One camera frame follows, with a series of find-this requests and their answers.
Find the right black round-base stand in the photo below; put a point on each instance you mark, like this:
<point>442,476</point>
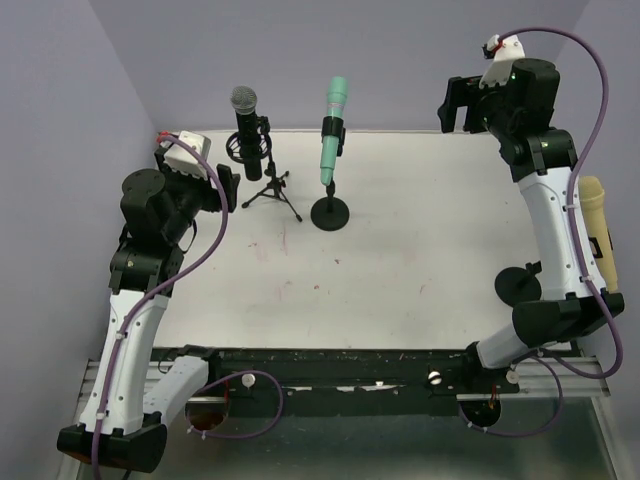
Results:
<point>514,285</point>

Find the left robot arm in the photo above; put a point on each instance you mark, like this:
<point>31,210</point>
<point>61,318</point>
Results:
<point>122,426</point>

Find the cream microphone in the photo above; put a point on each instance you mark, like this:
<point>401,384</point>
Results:
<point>592,196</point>

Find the wrist white camera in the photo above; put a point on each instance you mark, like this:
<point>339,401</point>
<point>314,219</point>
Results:
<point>178,159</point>
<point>502,53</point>

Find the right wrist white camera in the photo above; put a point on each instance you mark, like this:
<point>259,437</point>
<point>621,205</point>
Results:
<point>502,53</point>

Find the black mounting rail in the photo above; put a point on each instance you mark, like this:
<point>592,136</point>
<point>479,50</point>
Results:
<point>327,366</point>

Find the black round-base mic stand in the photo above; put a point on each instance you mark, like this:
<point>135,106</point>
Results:
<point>330,213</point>

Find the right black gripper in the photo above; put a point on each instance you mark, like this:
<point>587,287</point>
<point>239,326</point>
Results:
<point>458,92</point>

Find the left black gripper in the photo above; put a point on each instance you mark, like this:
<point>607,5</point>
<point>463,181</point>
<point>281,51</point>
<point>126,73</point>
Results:
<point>212,202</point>

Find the aluminium frame rail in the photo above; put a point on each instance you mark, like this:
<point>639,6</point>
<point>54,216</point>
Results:
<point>533,378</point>

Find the teal microphone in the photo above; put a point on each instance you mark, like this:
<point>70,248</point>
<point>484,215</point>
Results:
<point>332,127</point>

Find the black microphone silver grille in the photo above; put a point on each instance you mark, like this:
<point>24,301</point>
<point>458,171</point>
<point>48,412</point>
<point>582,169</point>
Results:
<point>247,139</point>

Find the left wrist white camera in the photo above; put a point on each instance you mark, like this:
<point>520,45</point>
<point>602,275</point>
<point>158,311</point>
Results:
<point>178,159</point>

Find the black tripod mic stand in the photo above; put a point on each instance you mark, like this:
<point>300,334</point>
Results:
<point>276,184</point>

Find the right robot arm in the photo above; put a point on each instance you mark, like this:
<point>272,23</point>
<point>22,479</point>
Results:
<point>569,298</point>

